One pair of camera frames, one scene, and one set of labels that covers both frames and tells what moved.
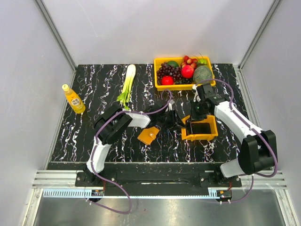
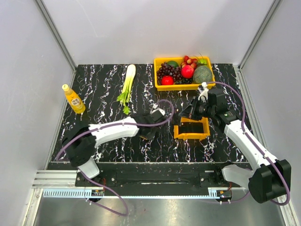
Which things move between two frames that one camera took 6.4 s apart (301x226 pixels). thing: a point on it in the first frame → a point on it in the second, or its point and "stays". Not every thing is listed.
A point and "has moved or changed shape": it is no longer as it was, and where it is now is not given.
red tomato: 167,80 stays
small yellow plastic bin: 214,132 has moved or changed shape
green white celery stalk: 125,96 stays
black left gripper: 176,122 → 151,136
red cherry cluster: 188,61 stays
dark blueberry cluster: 184,81 stays
